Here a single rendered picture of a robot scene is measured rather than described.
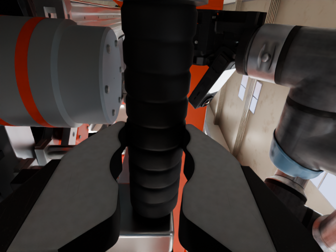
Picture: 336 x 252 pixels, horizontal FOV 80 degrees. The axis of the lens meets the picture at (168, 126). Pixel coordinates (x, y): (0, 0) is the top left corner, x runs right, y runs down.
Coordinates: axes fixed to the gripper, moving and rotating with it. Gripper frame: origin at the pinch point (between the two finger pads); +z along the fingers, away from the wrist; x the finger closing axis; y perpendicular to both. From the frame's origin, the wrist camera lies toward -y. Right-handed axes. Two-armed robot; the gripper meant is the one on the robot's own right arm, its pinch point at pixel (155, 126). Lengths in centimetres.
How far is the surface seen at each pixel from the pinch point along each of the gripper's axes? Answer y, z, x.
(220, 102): 417, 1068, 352
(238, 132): 401, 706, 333
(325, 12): -32, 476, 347
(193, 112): 26, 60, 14
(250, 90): 221, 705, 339
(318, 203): 322, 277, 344
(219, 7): -9, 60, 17
